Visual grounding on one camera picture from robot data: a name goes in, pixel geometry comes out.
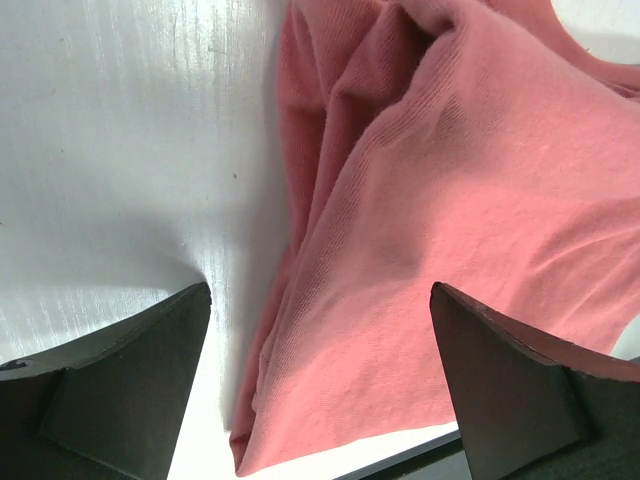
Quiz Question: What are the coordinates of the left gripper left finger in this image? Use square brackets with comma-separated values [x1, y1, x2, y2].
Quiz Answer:
[1, 283, 211, 479]

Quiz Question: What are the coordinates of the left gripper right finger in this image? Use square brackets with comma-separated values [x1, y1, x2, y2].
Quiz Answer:
[430, 283, 639, 479]

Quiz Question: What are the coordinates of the pink red t shirt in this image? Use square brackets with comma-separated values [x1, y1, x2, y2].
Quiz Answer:
[230, 1, 639, 476]

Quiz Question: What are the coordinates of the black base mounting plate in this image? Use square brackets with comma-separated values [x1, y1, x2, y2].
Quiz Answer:
[337, 431, 472, 480]

